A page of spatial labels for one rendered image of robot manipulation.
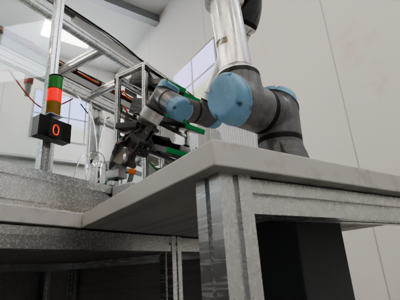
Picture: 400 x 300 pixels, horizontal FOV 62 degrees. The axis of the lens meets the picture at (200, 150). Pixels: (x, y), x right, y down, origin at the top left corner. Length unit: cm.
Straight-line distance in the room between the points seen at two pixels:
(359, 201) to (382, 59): 345
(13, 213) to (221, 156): 43
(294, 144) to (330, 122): 323
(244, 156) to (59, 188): 55
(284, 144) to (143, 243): 44
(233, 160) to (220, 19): 65
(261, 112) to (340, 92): 332
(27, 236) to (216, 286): 43
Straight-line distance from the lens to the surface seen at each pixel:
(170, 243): 99
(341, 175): 49
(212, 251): 36
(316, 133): 415
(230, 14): 95
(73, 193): 85
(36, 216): 69
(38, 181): 81
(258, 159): 37
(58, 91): 127
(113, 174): 119
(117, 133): 156
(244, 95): 76
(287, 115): 86
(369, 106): 386
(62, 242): 73
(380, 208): 61
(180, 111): 103
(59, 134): 121
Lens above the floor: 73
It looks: 20 degrees up
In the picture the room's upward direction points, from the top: 4 degrees counter-clockwise
